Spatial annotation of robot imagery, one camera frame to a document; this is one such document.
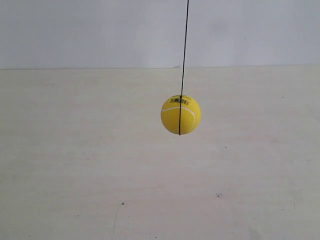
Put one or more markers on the yellow tennis ball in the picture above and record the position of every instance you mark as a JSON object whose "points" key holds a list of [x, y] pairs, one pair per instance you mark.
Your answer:
{"points": [[180, 115]]}

